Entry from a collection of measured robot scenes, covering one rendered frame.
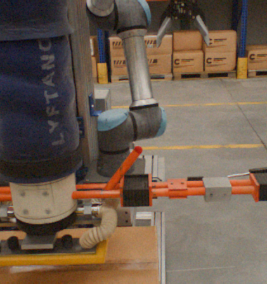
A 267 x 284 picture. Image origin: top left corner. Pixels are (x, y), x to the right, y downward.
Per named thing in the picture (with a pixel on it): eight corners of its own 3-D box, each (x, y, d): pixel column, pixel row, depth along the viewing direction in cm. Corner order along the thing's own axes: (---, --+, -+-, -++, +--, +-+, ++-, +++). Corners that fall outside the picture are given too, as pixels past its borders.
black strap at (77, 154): (-19, 180, 97) (-22, 165, 96) (11, 146, 119) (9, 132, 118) (75, 177, 97) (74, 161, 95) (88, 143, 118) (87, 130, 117)
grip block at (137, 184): (120, 208, 107) (118, 188, 105) (122, 191, 116) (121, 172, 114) (152, 208, 106) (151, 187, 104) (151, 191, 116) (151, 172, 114)
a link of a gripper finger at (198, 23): (209, 48, 117) (189, 21, 114) (207, 45, 122) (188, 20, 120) (218, 41, 116) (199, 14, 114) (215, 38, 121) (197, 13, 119)
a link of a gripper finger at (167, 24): (148, 44, 117) (167, 16, 114) (149, 42, 123) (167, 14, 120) (157, 50, 118) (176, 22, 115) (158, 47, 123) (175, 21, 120)
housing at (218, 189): (205, 203, 107) (205, 187, 106) (201, 191, 114) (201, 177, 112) (231, 202, 107) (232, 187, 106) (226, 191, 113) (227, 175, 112)
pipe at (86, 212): (-31, 251, 103) (-34, 231, 101) (2, 203, 127) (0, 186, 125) (104, 247, 102) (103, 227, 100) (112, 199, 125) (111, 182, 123)
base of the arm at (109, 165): (99, 161, 167) (97, 139, 163) (136, 161, 166) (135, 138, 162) (93, 177, 153) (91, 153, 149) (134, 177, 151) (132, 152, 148)
